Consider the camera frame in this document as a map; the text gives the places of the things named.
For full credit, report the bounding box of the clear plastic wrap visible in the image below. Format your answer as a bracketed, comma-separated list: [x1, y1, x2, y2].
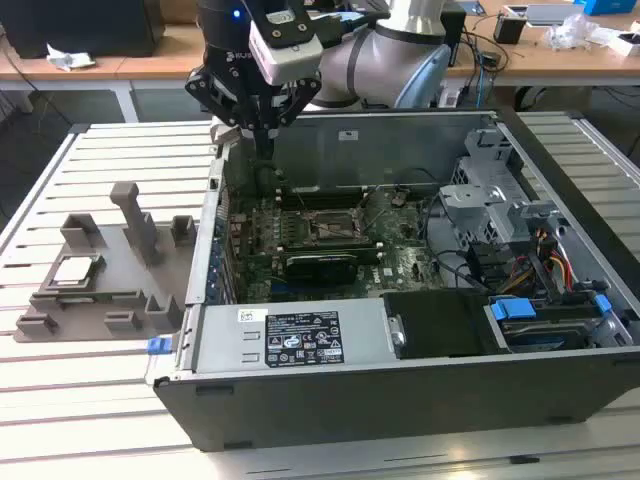
[544, 13, 609, 51]

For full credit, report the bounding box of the blue box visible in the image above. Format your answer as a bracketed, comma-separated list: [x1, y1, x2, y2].
[584, 0, 634, 16]

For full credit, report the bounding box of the large black computer tower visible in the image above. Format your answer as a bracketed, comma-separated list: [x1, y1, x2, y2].
[0, 0, 166, 59]

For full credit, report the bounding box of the silver metal drive cage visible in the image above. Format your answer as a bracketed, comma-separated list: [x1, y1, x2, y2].
[439, 127, 561, 251]

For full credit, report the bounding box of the grey flat box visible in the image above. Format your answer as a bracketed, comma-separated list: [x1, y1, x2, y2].
[524, 3, 586, 26]

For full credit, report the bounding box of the wooden desk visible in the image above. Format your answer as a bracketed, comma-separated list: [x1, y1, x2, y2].
[0, 19, 211, 124]
[439, 0, 640, 89]

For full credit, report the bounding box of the grey case handle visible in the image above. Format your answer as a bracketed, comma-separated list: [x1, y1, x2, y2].
[209, 117, 246, 146]

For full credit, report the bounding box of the black graphics card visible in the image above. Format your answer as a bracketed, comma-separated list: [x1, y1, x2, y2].
[284, 249, 360, 287]

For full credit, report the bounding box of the yellow red wire bundle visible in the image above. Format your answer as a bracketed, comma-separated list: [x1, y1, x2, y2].
[502, 227, 574, 296]

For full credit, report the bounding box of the hard disk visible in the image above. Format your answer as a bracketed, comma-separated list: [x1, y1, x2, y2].
[499, 319, 591, 351]

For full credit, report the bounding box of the thick black cable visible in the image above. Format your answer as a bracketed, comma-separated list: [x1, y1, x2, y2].
[422, 192, 494, 294]

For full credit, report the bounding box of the silver green CPU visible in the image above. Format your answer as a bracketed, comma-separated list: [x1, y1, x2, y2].
[52, 254, 104, 287]

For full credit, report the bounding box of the white open box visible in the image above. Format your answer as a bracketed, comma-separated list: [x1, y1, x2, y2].
[602, 29, 640, 57]

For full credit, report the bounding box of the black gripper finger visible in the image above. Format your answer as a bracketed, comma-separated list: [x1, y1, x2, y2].
[265, 74, 324, 164]
[185, 68, 266, 164]

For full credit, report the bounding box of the crumpled white paper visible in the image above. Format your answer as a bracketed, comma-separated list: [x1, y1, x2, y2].
[46, 42, 96, 71]

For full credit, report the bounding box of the slim black computer tower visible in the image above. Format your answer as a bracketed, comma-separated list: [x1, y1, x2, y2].
[439, 9, 467, 69]

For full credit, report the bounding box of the small black box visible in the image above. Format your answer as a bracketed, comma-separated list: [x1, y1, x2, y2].
[493, 13, 526, 45]

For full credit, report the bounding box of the black plastic shroud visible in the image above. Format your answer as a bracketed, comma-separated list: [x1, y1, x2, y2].
[384, 289, 511, 361]

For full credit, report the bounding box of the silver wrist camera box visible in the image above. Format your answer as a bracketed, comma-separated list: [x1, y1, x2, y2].
[248, 0, 324, 86]

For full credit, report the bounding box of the silver power supply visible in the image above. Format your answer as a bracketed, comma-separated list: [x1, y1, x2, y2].
[192, 298, 401, 376]

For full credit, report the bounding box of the grey parts rack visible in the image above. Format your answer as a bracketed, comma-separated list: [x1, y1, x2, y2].
[14, 182, 199, 344]

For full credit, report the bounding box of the white power adapter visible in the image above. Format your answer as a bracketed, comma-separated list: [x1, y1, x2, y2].
[439, 84, 464, 109]

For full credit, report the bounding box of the green motherboard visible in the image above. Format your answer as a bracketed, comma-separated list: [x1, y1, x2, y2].
[227, 187, 451, 304]

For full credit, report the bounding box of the black grey PC case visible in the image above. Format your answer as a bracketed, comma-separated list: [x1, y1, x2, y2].
[144, 107, 640, 454]

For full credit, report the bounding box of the blue disk carrier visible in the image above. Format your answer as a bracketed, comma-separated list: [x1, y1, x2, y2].
[488, 294, 614, 351]

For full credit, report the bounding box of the CPU socket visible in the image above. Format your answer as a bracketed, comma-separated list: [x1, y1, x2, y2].
[307, 208, 362, 242]

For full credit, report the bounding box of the black office chair base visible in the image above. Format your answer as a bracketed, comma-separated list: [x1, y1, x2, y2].
[514, 84, 551, 114]

